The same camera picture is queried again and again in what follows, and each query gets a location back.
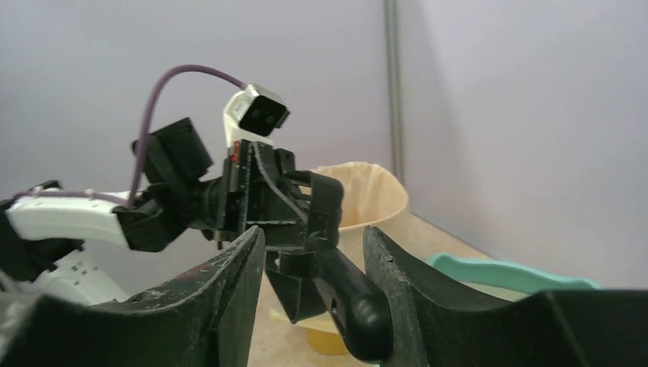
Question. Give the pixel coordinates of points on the teal litter box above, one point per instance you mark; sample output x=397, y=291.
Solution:
x=504, y=279

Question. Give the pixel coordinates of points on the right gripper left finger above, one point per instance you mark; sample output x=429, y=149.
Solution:
x=204, y=317

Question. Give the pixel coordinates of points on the bin with beige bag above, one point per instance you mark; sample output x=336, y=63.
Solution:
x=373, y=196

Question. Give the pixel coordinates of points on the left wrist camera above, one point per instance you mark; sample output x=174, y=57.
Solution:
x=252, y=114

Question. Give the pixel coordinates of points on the black litter scoop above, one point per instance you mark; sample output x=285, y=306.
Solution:
x=358, y=307

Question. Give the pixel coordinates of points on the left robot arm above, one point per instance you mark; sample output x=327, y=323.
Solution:
x=43, y=229

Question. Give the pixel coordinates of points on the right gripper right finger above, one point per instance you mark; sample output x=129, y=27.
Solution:
x=438, y=321

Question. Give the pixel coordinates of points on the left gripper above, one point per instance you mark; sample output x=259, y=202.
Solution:
x=261, y=187

